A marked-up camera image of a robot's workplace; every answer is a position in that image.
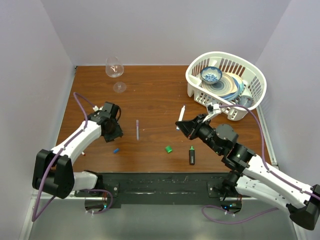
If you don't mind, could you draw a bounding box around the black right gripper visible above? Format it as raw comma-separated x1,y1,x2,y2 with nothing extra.
176,113,223,155

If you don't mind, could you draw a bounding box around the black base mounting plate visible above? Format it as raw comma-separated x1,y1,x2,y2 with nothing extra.
84,180,243,213

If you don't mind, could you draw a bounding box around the purple highlighter pen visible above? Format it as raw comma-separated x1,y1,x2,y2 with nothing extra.
136,119,140,141

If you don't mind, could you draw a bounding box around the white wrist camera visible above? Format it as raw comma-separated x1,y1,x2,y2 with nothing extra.
92,105,103,113
202,102,222,123

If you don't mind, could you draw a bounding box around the clear wine glass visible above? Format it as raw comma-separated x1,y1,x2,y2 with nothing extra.
105,56,127,93

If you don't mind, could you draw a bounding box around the white blue acrylic marker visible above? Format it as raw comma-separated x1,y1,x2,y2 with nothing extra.
178,104,186,122

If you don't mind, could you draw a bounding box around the green highlighter cap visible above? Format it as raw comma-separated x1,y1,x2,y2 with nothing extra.
165,145,173,154

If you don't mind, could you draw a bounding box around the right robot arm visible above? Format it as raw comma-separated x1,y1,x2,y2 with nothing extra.
175,114,320,231

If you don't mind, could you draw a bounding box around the white plastic dish basket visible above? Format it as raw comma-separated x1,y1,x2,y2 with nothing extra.
185,51,267,121

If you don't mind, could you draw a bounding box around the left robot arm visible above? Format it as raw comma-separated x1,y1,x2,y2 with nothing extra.
32,102,124,199

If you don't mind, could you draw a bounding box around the grey patterned mug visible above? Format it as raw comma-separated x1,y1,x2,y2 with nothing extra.
235,95,253,108

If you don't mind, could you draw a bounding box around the black table edge rail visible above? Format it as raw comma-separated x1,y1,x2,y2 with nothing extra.
67,171,253,201

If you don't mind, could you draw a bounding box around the green highlighter with black body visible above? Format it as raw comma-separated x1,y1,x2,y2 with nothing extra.
188,146,196,165

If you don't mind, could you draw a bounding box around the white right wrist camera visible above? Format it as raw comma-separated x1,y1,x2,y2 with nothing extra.
202,102,222,123

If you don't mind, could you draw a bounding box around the blue rimmed plate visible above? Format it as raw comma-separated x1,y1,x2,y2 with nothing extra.
219,74,245,101

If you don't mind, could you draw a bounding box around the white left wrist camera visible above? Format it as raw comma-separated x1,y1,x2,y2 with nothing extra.
92,105,103,113

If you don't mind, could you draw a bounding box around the blue white patterned bowl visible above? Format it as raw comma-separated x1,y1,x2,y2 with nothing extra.
200,66,223,85

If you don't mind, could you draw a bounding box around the striped beige plate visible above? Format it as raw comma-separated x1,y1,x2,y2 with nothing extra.
202,73,239,97

